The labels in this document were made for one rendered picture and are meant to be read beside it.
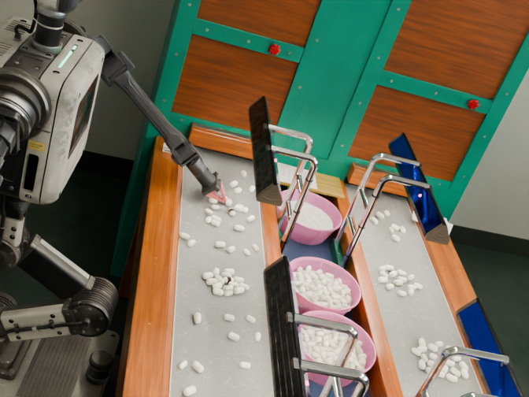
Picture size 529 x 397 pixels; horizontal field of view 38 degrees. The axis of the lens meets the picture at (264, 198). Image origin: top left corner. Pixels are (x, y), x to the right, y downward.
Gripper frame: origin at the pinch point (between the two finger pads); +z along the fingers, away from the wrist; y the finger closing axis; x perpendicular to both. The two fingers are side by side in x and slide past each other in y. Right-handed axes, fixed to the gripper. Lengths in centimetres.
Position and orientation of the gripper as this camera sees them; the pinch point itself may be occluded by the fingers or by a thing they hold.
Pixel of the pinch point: (223, 200)
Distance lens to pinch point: 281.0
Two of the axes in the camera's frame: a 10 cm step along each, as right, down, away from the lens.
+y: -0.5, -5.3, 8.5
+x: -8.4, 4.8, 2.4
